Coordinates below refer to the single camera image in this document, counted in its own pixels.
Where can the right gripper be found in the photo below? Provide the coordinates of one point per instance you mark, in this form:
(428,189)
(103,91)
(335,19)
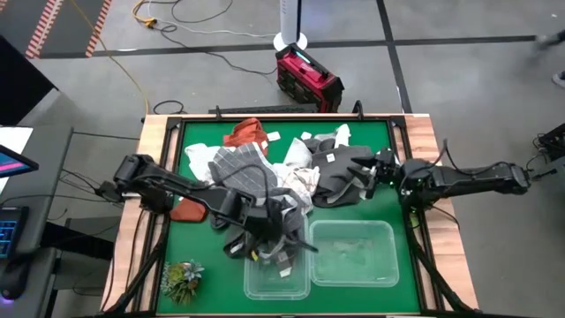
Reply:
(386,170)

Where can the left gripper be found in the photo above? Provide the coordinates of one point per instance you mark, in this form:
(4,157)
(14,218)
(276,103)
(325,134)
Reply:
(265,227)

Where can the dark gray plain towel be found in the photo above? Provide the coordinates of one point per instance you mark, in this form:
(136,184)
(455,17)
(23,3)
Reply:
(335,176)

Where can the wide clear plastic bin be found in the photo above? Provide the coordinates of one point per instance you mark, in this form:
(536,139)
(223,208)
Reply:
(353,256)

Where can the narrow clear plastic bin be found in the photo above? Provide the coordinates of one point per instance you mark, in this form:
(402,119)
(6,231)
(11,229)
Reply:
(265,287)

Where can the dark gray checked towel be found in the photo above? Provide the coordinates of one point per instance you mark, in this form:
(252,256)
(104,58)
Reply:
(243,170)

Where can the orange towel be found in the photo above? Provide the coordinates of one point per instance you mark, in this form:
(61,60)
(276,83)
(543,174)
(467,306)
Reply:
(245,132)
(190,211)

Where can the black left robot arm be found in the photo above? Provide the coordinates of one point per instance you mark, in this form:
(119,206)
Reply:
(176,181)

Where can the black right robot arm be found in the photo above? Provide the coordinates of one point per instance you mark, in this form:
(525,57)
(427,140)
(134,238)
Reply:
(463,179)

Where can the yellow gripper tag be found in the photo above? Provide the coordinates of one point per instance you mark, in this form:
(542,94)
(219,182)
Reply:
(254,255)

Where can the green table mat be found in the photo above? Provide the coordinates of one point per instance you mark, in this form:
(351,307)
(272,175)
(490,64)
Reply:
(212,274)

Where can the red and black toolbox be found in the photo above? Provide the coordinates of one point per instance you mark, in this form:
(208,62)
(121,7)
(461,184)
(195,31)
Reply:
(309,79)

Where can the small succulent plant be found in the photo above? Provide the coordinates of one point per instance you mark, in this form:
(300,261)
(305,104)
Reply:
(181,282)

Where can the white tower fan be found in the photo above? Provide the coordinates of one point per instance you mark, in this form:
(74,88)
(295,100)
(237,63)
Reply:
(288,22)

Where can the person's foot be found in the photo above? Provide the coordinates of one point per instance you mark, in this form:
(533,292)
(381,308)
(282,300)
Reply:
(558,79)
(549,40)

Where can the gray desk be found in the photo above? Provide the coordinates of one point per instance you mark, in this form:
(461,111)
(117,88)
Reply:
(48,176)

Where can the black computer mouse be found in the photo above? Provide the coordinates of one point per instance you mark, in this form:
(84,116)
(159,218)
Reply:
(13,278)

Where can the backlit computer keyboard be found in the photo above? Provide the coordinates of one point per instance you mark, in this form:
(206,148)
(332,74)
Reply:
(11,229)

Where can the tilted computer monitor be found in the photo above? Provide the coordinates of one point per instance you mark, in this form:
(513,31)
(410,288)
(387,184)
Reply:
(13,162)

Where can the large black panel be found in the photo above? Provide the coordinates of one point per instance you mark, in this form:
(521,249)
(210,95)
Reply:
(17,88)

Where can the black frame clamp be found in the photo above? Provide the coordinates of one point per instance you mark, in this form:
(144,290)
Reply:
(358,110)
(218,114)

